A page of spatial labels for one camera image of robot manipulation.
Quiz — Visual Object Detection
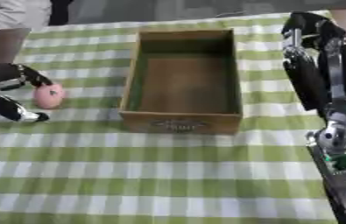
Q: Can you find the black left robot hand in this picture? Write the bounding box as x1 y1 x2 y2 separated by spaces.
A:
0 62 55 123

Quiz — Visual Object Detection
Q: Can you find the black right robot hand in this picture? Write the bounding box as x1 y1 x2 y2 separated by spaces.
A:
279 10 346 125

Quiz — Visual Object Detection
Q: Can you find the tan cardboard box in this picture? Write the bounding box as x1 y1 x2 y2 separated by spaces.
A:
117 28 245 136

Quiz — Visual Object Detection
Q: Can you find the pink egg-shaped toy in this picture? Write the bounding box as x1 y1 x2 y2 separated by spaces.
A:
32 83 67 110

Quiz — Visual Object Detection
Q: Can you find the person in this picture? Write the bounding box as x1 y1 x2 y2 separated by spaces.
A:
0 0 74 45

